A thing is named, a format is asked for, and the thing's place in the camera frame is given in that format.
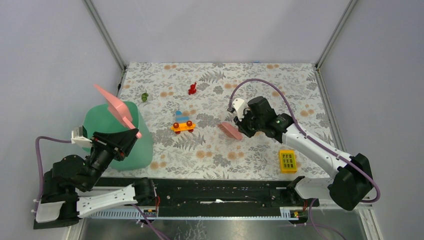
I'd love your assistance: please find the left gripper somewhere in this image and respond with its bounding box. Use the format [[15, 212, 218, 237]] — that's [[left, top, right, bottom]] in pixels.
[[83, 128, 141, 191]]

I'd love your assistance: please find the toy block car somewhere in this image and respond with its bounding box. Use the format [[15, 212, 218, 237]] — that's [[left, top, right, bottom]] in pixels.
[[170, 110, 196, 135]]

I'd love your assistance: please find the yellow grid block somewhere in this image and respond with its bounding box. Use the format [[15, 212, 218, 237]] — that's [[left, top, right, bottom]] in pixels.
[[278, 150, 298, 174]]

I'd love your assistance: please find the green paper scrap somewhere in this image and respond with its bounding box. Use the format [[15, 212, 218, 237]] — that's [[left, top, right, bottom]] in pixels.
[[141, 92, 149, 103]]

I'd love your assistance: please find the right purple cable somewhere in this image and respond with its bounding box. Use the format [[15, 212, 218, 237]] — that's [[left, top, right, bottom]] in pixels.
[[227, 78, 382, 240]]

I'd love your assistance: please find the pink dustpan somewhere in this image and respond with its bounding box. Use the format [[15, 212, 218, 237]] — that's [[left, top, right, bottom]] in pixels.
[[93, 84, 136, 130]]

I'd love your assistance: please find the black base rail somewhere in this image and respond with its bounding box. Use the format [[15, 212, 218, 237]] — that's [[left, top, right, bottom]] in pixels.
[[96, 178, 321, 218]]

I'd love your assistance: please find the red paper scrap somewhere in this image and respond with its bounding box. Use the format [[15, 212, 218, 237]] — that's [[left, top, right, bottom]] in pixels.
[[188, 82, 197, 95]]

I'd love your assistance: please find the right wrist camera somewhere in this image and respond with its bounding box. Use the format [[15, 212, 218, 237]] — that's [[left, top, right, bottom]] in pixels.
[[227, 98, 249, 121]]

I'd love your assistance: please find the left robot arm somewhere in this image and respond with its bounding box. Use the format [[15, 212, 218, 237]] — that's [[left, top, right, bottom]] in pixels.
[[33, 126, 156, 230]]

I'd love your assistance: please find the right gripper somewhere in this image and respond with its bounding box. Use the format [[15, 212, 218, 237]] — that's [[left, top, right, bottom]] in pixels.
[[233, 108, 264, 139]]

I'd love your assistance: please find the pink brush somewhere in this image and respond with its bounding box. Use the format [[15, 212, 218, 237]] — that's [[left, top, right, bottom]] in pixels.
[[217, 122, 243, 141]]

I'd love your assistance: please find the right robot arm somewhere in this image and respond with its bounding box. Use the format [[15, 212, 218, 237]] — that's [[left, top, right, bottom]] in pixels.
[[228, 96, 373, 211]]

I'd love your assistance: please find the green trash bin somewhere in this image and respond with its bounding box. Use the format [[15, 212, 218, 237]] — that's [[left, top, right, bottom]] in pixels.
[[82, 100, 155, 172]]

